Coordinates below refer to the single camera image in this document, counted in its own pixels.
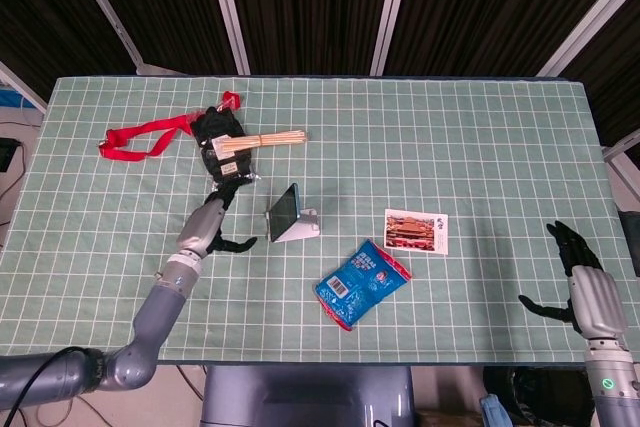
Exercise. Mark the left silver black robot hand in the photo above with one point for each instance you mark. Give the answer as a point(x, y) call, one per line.
point(200, 229)

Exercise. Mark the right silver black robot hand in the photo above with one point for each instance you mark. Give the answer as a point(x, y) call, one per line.
point(597, 297)

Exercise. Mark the black smartphone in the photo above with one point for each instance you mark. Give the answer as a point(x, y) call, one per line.
point(284, 214)

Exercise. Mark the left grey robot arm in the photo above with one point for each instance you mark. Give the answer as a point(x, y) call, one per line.
point(160, 307)

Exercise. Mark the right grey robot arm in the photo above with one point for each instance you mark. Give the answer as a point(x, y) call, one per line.
point(615, 397)

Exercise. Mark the white folding phone stand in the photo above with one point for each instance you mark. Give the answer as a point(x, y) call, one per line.
point(307, 227)

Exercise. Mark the black box beside table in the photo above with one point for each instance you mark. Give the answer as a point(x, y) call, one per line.
point(631, 242)

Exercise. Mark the clear bag of black items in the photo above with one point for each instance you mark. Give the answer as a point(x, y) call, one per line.
point(215, 122)

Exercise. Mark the black bag under table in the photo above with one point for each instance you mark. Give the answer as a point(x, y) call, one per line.
point(545, 392)

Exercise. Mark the bundle of wooden sticks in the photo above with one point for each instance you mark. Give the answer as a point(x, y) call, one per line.
point(280, 138)

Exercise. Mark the red plastic tag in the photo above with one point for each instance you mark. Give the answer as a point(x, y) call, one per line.
point(231, 98)

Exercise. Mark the blue cloth on floor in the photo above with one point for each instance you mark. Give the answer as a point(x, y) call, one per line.
point(497, 412)

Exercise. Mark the blue snack bag red edges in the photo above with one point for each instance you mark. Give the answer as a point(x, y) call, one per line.
point(360, 282)

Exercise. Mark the palace photo postcard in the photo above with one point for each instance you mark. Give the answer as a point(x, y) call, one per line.
point(410, 232)

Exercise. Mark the grey blue robot torso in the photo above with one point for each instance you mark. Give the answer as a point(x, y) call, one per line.
point(310, 397)

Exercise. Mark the black floor device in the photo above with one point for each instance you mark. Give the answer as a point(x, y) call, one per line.
point(6, 154)

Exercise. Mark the green checked tablecloth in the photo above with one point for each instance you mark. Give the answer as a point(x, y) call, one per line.
point(400, 147)

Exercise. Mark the white metal frame post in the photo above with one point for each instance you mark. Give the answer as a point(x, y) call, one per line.
point(227, 7)
point(25, 87)
point(105, 12)
point(622, 147)
point(590, 17)
point(390, 12)

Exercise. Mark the blue object behind post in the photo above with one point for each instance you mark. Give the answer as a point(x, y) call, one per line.
point(10, 97)

